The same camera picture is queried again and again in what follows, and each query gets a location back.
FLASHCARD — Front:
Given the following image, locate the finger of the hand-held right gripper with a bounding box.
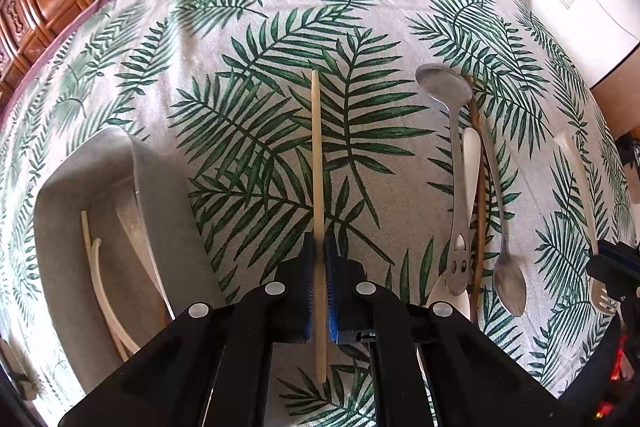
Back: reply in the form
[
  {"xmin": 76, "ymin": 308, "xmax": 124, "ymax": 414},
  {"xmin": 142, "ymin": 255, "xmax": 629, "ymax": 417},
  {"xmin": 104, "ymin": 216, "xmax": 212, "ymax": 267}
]
[{"xmin": 586, "ymin": 239, "xmax": 640, "ymax": 303}]

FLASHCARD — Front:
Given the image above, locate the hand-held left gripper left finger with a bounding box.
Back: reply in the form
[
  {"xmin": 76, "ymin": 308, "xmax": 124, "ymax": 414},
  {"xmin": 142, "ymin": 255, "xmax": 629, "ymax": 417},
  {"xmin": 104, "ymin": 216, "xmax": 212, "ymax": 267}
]
[{"xmin": 57, "ymin": 232, "xmax": 321, "ymax": 427}]

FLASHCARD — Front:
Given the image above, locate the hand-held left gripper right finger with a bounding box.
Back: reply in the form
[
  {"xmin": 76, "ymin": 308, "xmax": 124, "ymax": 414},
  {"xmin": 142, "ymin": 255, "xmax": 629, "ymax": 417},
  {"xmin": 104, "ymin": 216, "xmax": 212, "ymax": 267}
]
[{"xmin": 324, "ymin": 231, "xmax": 557, "ymax": 427}]

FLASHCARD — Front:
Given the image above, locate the pale wooden chopstick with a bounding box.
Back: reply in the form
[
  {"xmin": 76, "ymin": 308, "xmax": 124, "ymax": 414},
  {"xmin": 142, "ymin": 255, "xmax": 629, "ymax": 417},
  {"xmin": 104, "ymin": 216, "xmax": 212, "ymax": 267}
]
[
  {"xmin": 310, "ymin": 69, "xmax": 331, "ymax": 384},
  {"xmin": 80, "ymin": 209, "xmax": 132, "ymax": 364},
  {"xmin": 92, "ymin": 237, "xmax": 142, "ymax": 356}
]

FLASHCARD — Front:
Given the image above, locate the fork with pale handle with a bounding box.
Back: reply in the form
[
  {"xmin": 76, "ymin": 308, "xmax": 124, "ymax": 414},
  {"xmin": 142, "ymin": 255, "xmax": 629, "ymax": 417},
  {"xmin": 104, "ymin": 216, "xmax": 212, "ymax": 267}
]
[{"xmin": 555, "ymin": 131, "xmax": 622, "ymax": 317}]

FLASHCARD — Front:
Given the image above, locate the metal tray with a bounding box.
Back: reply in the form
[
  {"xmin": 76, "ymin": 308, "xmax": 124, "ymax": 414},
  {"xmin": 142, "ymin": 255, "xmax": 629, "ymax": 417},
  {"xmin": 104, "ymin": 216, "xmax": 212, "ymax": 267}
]
[{"xmin": 32, "ymin": 127, "xmax": 227, "ymax": 397}]

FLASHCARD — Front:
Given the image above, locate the plain metal spoon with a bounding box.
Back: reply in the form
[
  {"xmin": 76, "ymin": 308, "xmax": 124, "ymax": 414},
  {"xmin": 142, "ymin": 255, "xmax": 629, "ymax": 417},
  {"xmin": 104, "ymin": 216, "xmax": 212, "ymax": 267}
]
[{"xmin": 477, "ymin": 114, "xmax": 528, "ymax": 319}]

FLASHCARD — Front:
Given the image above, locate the brown chopstick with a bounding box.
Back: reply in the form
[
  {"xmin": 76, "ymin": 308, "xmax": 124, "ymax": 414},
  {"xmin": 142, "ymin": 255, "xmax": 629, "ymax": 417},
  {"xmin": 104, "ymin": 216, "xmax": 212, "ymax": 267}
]
[{"xmin": 466, "ymin": 76, "xmax": 487, "ymax": 323}]

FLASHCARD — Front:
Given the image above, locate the white spoon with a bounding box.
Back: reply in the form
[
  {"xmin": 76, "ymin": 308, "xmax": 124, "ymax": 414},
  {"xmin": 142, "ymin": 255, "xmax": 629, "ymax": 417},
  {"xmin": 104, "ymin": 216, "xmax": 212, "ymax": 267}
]
[{"xmin": 429, "ymin": 127, "xmax": 482, "ymax": 314}]

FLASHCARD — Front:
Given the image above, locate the leaf-print tablecloth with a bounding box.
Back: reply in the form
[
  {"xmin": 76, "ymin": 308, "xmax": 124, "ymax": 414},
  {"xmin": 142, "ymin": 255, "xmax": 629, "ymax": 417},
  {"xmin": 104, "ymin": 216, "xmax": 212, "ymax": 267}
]
[{"xmin": 0, "ymin": 0, "xmax": 638, "ymax": 427}]

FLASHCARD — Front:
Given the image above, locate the metal spoon with holed handle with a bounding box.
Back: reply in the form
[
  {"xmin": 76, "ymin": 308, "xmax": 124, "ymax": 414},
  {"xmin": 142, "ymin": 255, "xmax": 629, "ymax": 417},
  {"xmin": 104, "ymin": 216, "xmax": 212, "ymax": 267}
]
[{"xmin": 416, "ymin": 64, "xmax": 474, "ymax": 297}]

